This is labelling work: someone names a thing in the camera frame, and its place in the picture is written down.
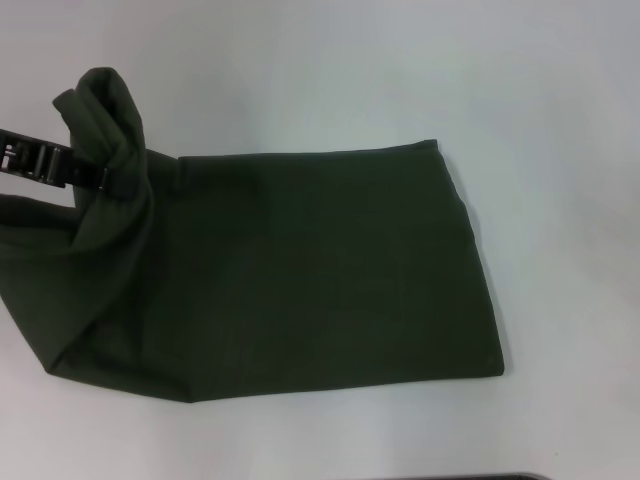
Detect dark green FREE! t-shirt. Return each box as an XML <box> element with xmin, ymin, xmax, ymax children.
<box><xmin>0</xmin><ymin>66</ymin><xmax>506</xmax><ymax>405</ymax></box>

